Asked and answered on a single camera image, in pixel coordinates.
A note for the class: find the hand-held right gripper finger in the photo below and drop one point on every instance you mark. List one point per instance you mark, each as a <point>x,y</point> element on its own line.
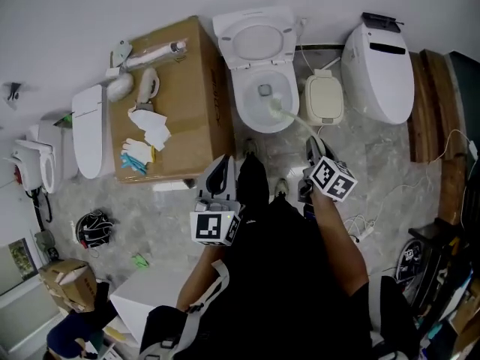
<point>312,152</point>
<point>327,153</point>

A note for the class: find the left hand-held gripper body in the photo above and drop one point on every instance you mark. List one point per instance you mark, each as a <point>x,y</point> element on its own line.
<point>215,227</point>

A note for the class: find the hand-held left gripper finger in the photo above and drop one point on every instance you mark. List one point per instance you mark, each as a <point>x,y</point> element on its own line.
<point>210,171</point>
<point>231,178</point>

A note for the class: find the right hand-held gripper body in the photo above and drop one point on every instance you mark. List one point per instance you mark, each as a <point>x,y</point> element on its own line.
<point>332,178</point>

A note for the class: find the white toilet brush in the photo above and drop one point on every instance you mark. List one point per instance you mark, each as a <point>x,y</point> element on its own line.
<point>277,107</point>

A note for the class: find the white toilet bowl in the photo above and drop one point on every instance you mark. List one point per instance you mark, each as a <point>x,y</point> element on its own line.
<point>249,99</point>

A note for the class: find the person's left forearm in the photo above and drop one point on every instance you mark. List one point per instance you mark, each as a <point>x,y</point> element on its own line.
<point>200,279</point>

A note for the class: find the person's right forearm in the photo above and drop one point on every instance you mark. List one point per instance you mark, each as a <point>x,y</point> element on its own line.
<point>337,246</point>

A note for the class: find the white smart toilet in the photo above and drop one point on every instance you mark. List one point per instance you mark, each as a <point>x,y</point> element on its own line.
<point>378,81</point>

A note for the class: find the white closed-lid toilet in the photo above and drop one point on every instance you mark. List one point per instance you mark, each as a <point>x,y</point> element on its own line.
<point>88,133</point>

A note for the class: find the person's left shoe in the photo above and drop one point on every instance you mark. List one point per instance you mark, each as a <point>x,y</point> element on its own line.
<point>250,146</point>

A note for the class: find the person's shoe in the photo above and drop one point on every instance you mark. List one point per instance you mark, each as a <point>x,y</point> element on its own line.
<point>250,146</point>
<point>281,186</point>

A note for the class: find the person's right shoe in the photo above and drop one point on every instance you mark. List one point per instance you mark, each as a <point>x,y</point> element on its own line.
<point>281,186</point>

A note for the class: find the beige lidded trash bin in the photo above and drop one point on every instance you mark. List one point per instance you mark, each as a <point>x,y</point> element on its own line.
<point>324,98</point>

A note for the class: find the white power strip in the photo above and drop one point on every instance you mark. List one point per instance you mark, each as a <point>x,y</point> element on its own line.
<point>365,233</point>

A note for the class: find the white paper sheets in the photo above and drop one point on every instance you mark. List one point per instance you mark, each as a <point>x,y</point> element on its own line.
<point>152,128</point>

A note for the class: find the large cardboard box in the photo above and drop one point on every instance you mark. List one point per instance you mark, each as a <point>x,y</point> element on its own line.
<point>191,99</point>

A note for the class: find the white work gloves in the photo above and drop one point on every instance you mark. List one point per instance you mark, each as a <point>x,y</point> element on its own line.
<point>138,149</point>

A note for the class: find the blue rubber gloves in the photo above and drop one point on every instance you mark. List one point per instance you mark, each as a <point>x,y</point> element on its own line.
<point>133,163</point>

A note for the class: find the person's black clothing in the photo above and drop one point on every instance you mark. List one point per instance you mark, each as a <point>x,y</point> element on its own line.
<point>277,276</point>

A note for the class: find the green plastic clip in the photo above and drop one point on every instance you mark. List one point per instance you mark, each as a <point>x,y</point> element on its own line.
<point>140,261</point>

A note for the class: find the white rectangular block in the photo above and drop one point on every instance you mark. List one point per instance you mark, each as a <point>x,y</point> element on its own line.
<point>146,294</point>

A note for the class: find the round black marker plate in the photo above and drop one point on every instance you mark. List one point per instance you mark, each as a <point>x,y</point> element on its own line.
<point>408,257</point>

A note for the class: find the brown wooden planks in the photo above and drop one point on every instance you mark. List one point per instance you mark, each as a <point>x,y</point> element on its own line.
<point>431,107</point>

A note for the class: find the plastic-wrapped white bundle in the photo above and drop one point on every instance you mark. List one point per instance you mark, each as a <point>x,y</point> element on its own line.
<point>120,86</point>

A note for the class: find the plastic-wrapped white pipe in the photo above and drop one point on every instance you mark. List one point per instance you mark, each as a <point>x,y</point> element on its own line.
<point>150,54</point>

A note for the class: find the small cardboard box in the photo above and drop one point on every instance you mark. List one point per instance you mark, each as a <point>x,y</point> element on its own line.
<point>71,281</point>

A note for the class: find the cluttered storage shelf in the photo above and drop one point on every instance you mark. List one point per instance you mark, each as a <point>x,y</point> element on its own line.
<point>450,294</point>

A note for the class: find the black bracket on smart toilet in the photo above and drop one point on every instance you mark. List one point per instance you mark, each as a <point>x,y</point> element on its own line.
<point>380,21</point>

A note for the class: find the grey-green flat bracket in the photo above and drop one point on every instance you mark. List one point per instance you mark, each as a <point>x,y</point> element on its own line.
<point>122,51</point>

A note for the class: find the black wall hook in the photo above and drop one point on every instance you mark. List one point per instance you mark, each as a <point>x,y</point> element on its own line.
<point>14,92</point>

